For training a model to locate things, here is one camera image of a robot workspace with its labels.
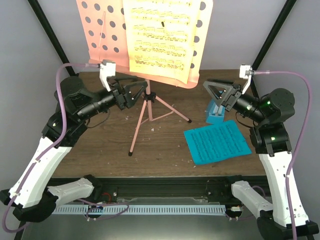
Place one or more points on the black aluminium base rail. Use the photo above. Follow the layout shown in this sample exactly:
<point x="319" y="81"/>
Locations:
<point x="210" y="188"/>

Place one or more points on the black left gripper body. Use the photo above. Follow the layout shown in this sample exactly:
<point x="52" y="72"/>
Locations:
<point x="120" y="99"/>

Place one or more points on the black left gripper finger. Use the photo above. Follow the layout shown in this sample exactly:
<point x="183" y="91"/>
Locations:
<point x="133" y="91"/>
<point x="120" y="82"/>

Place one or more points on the blue metronome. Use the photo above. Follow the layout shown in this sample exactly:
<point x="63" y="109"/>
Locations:
<point x="214" y="114"/>

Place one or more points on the black frame post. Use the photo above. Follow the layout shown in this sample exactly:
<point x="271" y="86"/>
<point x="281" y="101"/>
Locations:
<point x="276" y="27"/>
<point x="44" y="22"/>

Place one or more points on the light blue slotted cable duct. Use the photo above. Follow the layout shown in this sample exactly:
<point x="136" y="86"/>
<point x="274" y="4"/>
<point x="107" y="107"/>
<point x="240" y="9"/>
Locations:
<point x="82" y="209"/>

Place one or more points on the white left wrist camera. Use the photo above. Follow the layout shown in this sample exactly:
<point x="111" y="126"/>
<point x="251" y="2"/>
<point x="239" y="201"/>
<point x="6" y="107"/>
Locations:
<point x="107" y="70"/>

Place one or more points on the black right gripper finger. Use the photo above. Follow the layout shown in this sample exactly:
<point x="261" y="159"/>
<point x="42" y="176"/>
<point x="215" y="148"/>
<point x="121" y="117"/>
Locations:
<point x="219" y="82"/>
<point x="216" y="92"/>

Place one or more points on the black left frame post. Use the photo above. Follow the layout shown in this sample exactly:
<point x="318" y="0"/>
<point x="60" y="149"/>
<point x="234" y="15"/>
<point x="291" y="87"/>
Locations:
<point x="44" y="22"/>

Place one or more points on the black right frame post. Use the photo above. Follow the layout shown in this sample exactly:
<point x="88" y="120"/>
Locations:
<point x="276" y="27"/>

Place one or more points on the sheet music pages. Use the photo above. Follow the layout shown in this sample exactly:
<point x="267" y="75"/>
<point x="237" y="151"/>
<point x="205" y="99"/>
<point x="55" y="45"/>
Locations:
<point x="160" y="36"/>

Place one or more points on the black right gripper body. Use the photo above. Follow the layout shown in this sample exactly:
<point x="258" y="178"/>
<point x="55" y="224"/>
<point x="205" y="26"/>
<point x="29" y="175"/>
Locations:
<point x="233" y="97"/>

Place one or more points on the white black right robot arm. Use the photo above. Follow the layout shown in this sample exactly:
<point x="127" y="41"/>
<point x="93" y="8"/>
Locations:
<point x="284" y="218"/>

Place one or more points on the teal paper strip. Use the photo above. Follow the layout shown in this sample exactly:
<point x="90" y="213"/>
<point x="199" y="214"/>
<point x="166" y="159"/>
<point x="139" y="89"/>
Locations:
<point x="216" y="142"/>

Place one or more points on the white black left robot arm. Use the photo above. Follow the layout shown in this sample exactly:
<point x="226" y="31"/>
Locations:
<point x="31" y="197"/>

